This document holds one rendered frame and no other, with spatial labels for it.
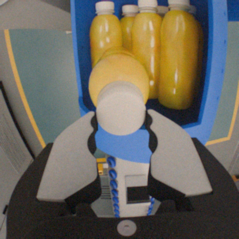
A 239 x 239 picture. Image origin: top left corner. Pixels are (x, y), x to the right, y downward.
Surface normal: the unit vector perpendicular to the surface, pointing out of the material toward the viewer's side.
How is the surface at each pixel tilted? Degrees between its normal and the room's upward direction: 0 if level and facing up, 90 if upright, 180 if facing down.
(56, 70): 0
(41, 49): 0
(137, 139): 17
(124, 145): 22
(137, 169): 0
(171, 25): 44
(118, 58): 76
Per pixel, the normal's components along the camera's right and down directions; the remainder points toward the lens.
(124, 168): 0.01, 0.49
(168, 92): -0.67, 0.38
